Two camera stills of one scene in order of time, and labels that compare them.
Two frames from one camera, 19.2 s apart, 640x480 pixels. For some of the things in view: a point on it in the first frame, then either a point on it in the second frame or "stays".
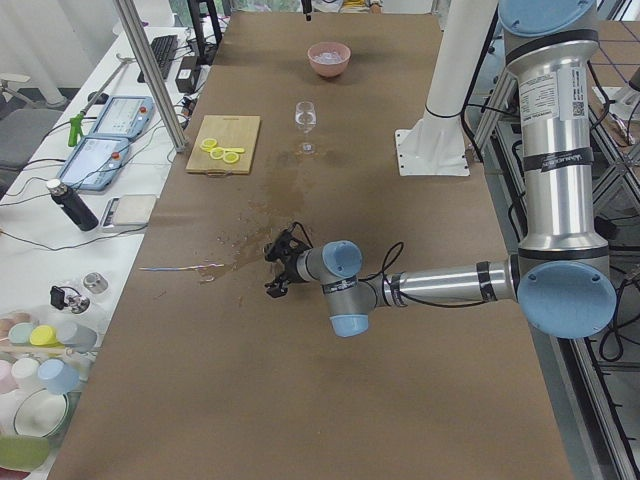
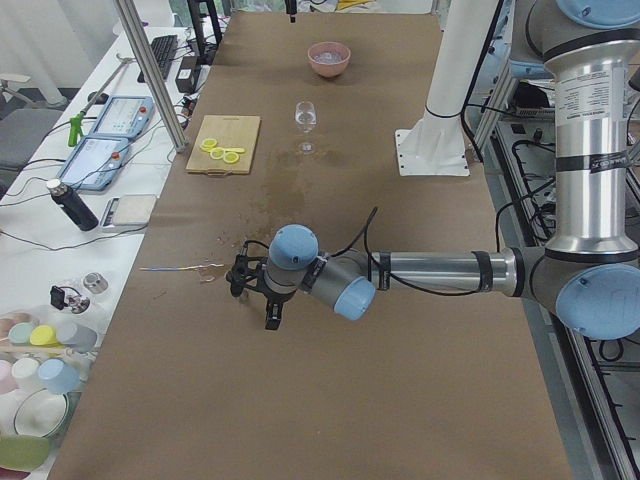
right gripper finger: [307, 8] -> [291, 8]
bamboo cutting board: [229, 131] stays
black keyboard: [165, 49] stays
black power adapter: [185, 80] stays
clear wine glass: [306, 117] stays
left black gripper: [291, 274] -> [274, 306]
